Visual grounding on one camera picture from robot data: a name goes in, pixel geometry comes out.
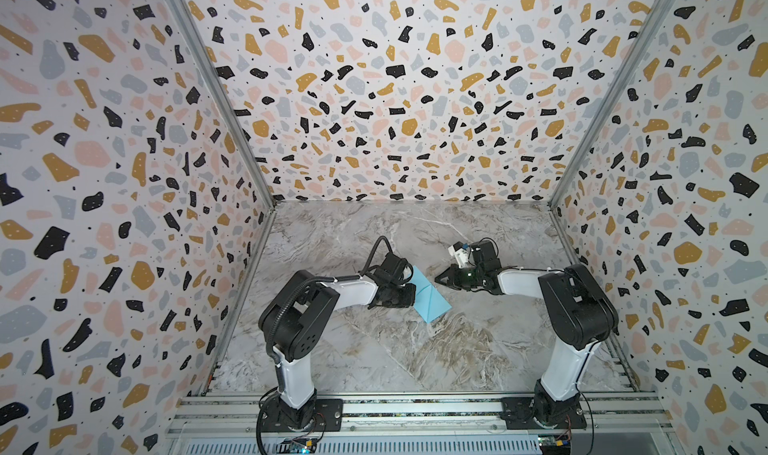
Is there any light blue paper sheet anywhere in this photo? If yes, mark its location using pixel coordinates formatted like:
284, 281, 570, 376
410, 267, 452, 323

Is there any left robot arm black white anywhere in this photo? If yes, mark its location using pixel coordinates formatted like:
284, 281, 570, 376
258, 252, 416, 426

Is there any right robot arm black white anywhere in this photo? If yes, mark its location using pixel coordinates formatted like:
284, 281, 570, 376
435, 237, 618, 428

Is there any left green circuit board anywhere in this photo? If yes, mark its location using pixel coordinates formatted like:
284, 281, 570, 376
276, 438, 318, 454

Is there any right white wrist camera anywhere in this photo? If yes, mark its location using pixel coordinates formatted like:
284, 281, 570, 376
448, 242, 474, 269

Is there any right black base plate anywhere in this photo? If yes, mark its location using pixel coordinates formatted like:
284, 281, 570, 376
500, 396, 588, 430

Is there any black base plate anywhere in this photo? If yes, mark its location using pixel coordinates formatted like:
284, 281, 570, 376
500, 396, 588, 430
259, 397, 344, 433

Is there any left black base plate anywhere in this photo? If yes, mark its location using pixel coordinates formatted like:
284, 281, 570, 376
259, 397, 344, 433

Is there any right circuit board with wires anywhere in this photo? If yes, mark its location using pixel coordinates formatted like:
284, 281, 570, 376
538, 435, 572, 455

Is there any aluminium front rail frame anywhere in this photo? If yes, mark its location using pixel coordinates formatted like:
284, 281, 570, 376
167, 392, 685, 454

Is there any right aluminium corner post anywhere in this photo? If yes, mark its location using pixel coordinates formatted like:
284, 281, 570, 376
548, 0, 688, 210

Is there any aluminium corner post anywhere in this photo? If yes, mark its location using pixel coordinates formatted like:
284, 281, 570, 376
165, 0, 276, 213
548, 0, 688, 210

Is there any left aluminium corner post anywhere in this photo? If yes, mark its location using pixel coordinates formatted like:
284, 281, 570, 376
165, 0, 276, 213

